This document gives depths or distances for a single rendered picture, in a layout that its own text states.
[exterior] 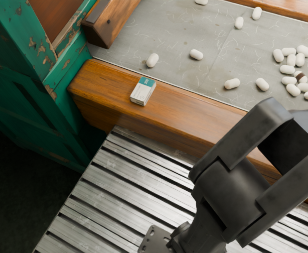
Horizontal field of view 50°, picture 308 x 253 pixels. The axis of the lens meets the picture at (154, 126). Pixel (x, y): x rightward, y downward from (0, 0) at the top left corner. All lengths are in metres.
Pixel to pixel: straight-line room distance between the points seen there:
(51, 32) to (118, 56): 0.19
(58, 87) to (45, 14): 0.17
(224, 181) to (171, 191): 0.43
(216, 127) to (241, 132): 0.38
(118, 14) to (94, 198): 0.43
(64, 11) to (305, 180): 0.60
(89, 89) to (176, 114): 0.21
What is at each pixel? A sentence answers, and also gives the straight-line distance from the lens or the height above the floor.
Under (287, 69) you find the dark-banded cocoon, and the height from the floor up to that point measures 0.76.
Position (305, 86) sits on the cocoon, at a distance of 0.81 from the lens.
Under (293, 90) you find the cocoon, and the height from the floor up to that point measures 0.76.
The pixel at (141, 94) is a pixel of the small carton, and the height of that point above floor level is 0.79.
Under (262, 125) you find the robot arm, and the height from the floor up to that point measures 1.12.
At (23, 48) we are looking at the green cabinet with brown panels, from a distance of 0.67.
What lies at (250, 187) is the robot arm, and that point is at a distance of 0.34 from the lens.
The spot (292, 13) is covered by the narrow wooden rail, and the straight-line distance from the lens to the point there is 0.95.
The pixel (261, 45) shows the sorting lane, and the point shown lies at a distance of 0.88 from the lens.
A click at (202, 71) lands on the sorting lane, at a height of 0.74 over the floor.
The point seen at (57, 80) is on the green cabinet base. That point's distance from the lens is 0.78.
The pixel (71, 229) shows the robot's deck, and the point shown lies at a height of 0.67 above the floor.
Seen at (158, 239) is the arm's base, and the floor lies 0.68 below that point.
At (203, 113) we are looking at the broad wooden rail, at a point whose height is 0.76.
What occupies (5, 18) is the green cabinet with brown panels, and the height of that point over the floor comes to 1.01.
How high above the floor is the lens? 1.40
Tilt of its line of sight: 63 degrees down
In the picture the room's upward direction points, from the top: 11 degrees counter-clockwise
